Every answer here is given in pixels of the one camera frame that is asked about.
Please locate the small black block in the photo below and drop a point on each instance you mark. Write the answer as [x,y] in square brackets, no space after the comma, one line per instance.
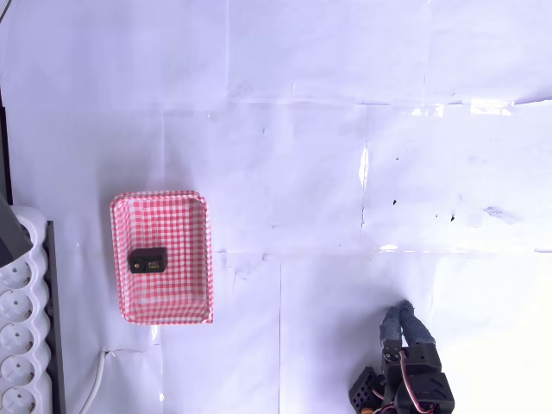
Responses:
[148,261]

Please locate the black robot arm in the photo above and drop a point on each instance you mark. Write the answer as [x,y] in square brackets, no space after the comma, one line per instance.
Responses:
[433,390]

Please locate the red checkered tray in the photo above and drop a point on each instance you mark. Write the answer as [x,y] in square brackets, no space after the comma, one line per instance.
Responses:
[172,215]

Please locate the black edge strip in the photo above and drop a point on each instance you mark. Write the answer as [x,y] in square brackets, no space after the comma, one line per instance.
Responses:
[55,310]

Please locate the white power strip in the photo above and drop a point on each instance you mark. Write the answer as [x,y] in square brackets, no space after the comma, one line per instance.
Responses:
[19,328]

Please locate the grey plug adapter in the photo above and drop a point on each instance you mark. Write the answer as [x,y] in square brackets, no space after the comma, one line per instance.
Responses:
[10,235]

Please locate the dark vertical bar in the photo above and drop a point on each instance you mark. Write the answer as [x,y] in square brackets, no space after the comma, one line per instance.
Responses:
[4,155]

